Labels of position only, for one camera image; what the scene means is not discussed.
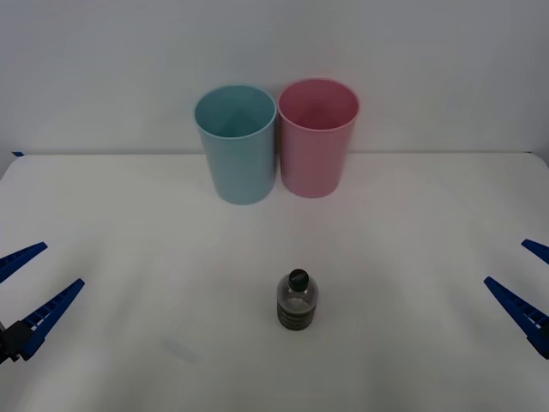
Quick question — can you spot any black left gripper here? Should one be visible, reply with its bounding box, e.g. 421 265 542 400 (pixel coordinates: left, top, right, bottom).
0 242 86 366

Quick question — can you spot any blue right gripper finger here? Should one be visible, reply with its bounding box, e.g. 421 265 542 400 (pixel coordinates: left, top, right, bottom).
483 276 549 360
521 239 549 261

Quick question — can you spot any small dark drink bottle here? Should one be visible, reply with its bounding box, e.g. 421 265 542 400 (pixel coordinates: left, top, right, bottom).
275 268 322 332

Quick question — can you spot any pale blue plastic bin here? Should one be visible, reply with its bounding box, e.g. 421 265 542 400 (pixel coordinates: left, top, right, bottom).
193 84 277 206

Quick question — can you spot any pink plastic bin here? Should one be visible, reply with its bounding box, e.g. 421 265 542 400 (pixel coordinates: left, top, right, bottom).
277 77 360 199

